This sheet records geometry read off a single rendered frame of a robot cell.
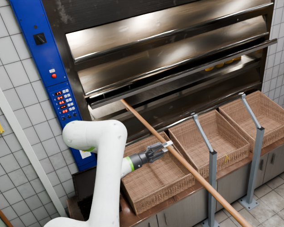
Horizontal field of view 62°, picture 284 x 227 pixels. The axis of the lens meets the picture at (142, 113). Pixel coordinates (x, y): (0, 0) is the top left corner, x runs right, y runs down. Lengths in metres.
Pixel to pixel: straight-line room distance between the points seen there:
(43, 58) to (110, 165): 0.91
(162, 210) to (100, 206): 1.13
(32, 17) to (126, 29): 0.60
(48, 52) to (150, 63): 0.75
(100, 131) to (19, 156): 1.06
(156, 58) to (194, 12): 0.46
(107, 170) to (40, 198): 1.36
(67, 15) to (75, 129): 0.83
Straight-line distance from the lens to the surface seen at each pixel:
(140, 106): 1.99
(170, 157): 2.32
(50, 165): 2.03
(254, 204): 2.78
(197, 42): 2.11
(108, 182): 0.93
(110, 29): 1.72
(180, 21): 1.95
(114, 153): 0.94
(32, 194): 2.19
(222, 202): 1.24
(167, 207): 2.00
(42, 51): 1.61
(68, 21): 1.63
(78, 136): 1.01
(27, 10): 1.57
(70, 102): 1.74
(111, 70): 1.78
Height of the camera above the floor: 2.21
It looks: 33 degrees down
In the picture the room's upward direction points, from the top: 10 degrees counter-clockwise
